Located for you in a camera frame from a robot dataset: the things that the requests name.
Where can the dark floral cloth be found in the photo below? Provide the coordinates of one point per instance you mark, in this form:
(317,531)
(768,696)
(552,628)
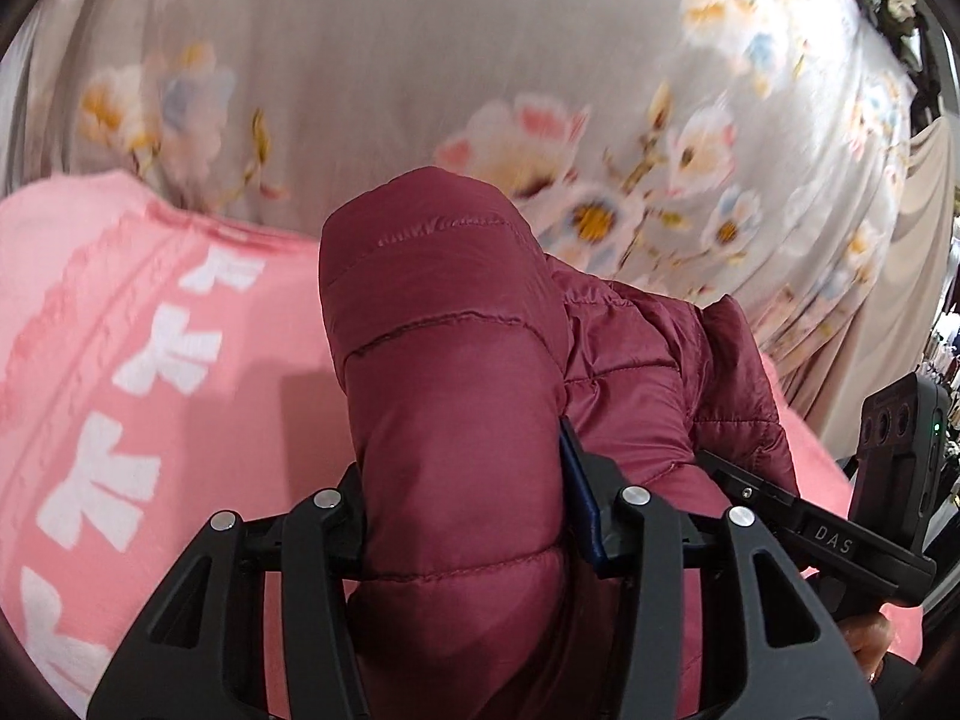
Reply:
(892,0)

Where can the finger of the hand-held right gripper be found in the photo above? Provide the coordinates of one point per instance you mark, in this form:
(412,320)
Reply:
(750,491)

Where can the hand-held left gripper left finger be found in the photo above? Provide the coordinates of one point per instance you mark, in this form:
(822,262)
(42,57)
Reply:
(330,536)

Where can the grey floral bedsheet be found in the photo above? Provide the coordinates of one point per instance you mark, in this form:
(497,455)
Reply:
(420,60)

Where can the person's right hand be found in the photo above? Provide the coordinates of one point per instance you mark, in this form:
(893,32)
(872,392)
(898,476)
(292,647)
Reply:
(870,637)

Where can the pink blanket with white bows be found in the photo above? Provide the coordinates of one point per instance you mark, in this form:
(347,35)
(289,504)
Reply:
(112,360)

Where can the beige curtain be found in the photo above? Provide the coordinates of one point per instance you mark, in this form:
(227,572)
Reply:
(900,255)

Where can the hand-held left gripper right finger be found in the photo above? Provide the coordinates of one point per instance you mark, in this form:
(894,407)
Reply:
(581,499)

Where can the hanging clothes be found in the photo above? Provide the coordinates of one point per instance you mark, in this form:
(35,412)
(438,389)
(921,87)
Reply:
(946,360)

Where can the maroon puffer jacket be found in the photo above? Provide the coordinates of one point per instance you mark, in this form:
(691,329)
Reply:
(450,390)

